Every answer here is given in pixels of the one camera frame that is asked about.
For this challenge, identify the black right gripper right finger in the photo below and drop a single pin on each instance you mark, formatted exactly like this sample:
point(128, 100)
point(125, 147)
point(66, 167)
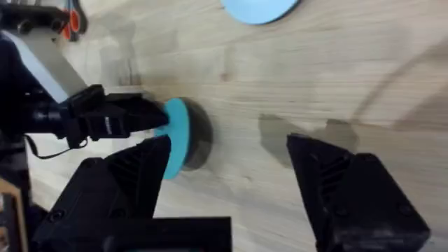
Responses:
point(353, 203)

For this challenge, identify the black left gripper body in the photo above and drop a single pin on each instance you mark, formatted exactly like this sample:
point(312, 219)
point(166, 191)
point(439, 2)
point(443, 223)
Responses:
point(91, 119)

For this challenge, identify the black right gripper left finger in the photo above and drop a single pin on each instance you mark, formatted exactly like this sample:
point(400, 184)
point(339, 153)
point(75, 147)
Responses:
point(119, 189)

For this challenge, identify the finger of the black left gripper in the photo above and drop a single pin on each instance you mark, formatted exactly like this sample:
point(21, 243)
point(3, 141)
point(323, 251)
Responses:
point(143, 115)

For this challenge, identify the teal round plate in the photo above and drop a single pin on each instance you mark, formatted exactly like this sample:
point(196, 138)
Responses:
point(176, 136)

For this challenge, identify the orange and black tool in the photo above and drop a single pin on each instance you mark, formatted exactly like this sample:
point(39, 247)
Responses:
point(71, 22)

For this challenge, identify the light blue round plate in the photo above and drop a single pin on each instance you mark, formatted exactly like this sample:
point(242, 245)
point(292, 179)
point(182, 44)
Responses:
point(259, 10)

